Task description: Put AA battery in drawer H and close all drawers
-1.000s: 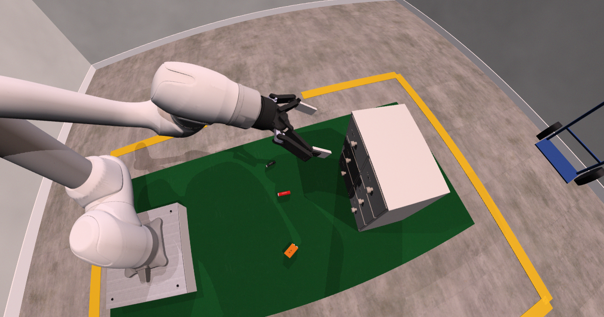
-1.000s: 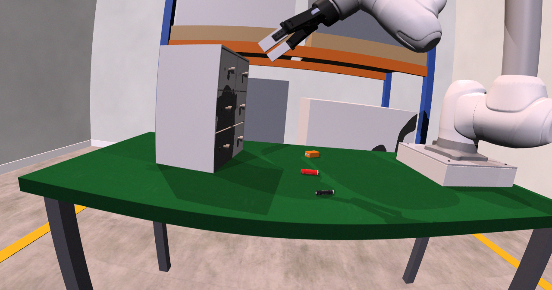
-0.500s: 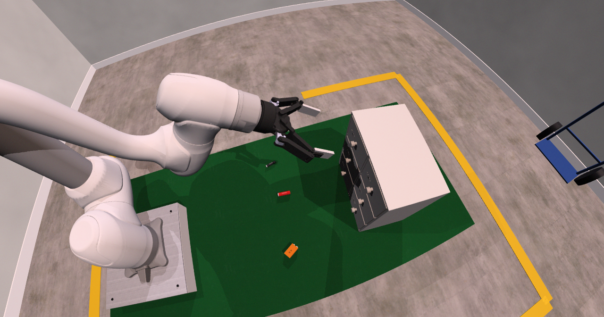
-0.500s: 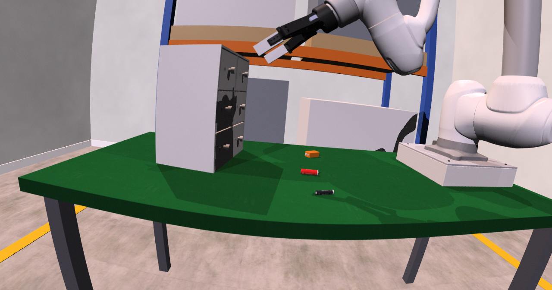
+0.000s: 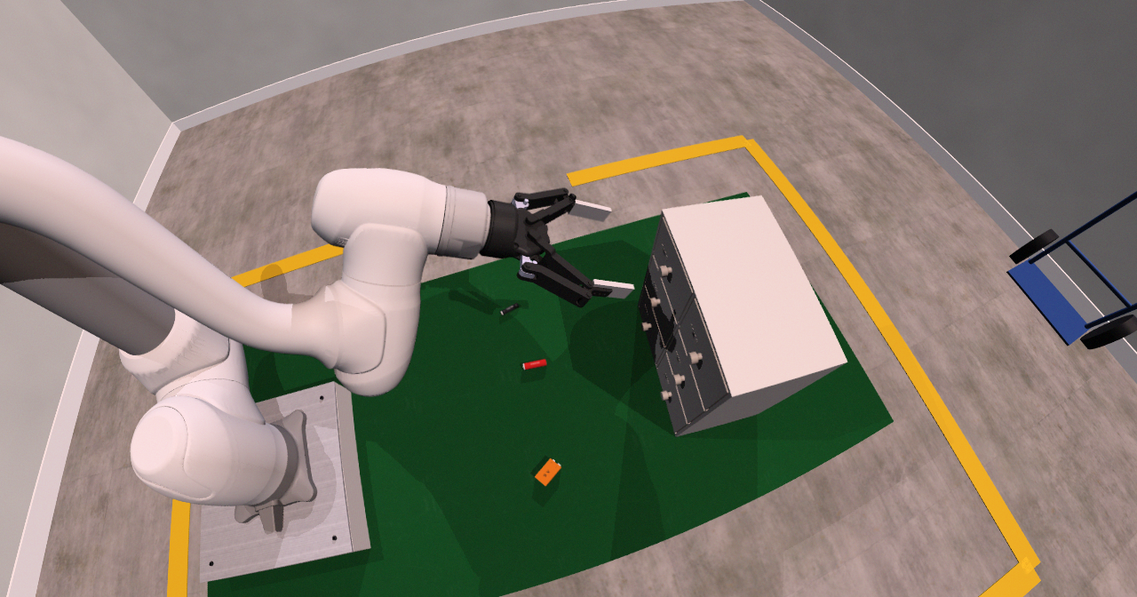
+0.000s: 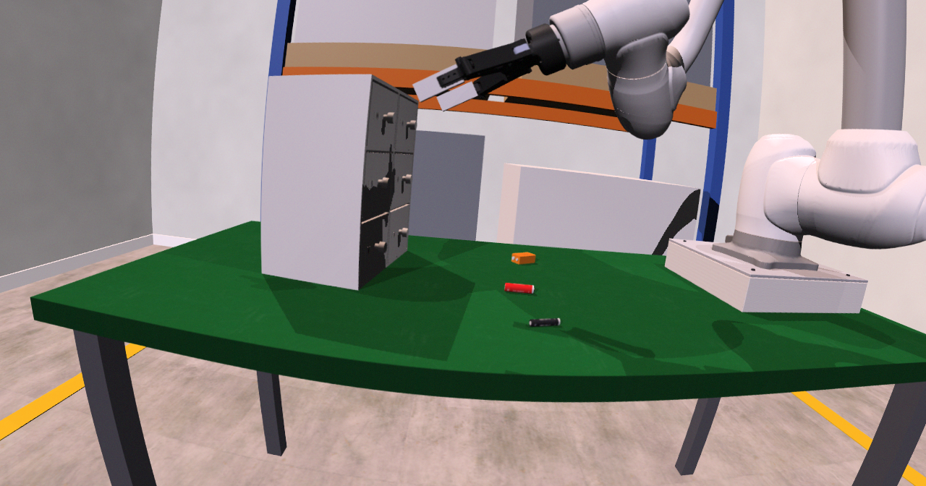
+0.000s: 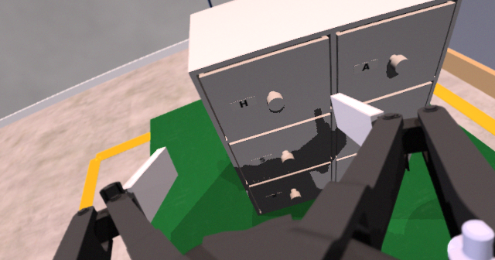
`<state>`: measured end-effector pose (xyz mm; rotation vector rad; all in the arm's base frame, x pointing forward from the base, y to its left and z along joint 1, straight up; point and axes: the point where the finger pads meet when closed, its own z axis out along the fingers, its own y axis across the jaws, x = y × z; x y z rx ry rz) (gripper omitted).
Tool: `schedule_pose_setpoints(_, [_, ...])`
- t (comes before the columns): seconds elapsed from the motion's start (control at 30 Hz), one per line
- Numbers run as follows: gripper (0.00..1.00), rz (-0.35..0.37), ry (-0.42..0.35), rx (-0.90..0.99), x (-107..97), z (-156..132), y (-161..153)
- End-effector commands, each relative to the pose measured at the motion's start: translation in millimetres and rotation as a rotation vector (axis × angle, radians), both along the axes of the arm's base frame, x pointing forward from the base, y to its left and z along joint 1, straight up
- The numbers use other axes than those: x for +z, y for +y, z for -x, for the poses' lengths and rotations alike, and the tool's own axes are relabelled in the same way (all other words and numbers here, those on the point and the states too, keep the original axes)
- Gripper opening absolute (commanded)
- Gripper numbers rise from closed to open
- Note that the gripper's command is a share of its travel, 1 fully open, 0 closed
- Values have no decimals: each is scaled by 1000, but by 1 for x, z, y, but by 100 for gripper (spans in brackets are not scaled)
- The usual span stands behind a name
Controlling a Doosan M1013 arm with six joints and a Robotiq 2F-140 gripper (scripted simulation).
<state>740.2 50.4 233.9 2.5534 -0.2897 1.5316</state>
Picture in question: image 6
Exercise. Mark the small grey chest of drawers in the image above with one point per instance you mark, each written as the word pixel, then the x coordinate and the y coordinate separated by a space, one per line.
pixel 314 148

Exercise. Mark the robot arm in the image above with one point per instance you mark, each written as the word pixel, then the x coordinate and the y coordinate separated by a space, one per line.
pixel 868 190

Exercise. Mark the black battery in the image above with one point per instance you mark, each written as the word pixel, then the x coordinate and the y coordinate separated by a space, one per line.
pixel 544 322

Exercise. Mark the red aa battery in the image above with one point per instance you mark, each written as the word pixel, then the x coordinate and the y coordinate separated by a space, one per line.
pixel 520 288

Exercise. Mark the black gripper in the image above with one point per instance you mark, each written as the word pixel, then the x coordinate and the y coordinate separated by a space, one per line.
pixel 543 50

